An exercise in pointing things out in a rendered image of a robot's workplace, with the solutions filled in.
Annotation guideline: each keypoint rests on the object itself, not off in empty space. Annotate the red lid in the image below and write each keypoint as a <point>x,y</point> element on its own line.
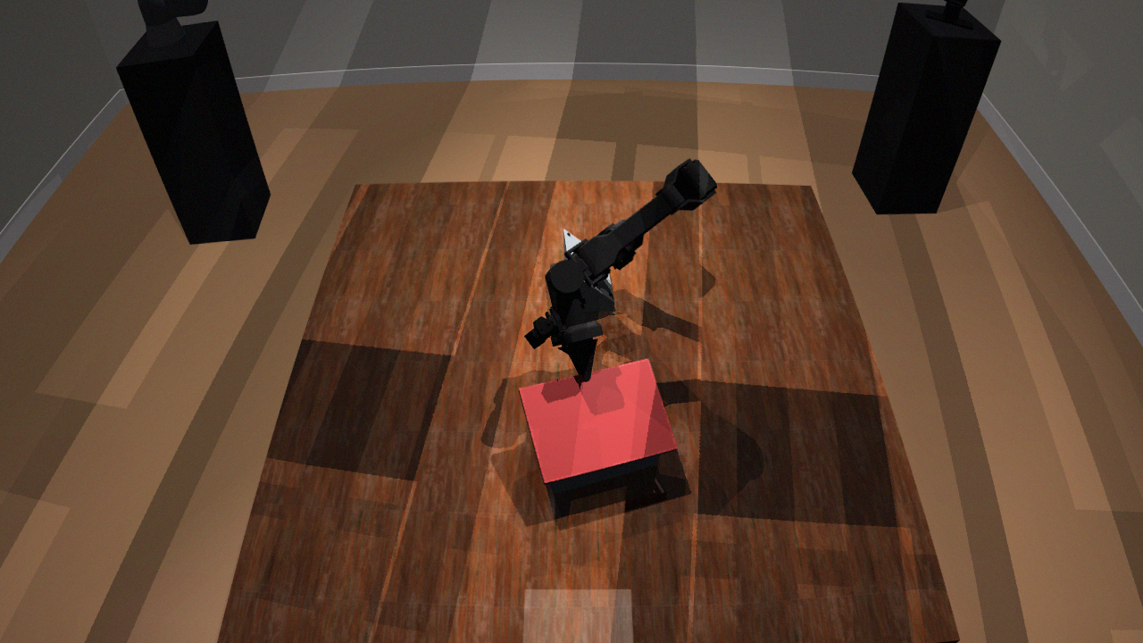
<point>582,426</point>

